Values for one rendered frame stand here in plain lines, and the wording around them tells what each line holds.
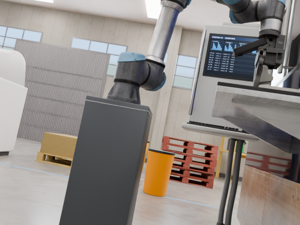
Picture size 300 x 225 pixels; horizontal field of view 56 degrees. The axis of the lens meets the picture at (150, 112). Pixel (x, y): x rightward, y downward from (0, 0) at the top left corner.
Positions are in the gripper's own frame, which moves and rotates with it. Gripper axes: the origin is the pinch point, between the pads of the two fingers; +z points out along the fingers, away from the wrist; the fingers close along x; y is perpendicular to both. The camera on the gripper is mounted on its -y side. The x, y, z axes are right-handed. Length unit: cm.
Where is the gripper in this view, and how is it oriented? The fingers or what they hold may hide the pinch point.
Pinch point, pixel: (254, 87)
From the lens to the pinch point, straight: 107.1
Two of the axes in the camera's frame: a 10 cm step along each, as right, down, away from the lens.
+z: -1.9, 9.8, -1.0
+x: 1.9, 1.4, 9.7
